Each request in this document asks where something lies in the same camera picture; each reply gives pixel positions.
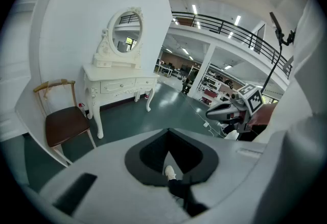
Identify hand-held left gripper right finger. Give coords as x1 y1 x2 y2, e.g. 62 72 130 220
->
167 128 220 186

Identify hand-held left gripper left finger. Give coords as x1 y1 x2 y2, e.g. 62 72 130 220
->
124 128 170 187

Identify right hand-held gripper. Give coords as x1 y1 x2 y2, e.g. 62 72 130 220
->
205 84 265 134

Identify cream dressing table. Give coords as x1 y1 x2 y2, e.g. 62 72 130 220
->
82 6 161 140

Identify person's right forearm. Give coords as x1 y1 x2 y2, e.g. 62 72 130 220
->
260 103 278 125

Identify person's right hand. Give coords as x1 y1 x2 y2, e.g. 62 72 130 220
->
248 108 269 127

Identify white storage shelf rack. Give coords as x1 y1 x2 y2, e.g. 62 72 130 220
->
198 64 246 107

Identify person's left white shoe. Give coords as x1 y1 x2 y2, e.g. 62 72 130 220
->
165 165 177 181

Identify person's black trousers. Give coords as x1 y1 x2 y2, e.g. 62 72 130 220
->
167 176 209 218

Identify office desks with monitors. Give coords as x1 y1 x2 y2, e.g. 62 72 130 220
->
155 60 195 81

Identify person in white coat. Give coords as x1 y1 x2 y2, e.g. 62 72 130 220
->
237 0 327 224

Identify black balcony railing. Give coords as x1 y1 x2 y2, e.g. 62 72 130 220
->
171 11 294 80

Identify wooden chair with brown seat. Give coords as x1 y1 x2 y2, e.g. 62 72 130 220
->
33 79 98 165

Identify oval white framed mirror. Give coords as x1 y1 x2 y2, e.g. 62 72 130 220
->
106 7 145 57

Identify white power adapter with cable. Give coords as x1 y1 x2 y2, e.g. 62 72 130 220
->
203 121 222 138

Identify thick black cable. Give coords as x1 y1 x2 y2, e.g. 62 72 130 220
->
261 43 283 91

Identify black clamp mount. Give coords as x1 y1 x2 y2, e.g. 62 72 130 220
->
269 11 297 47

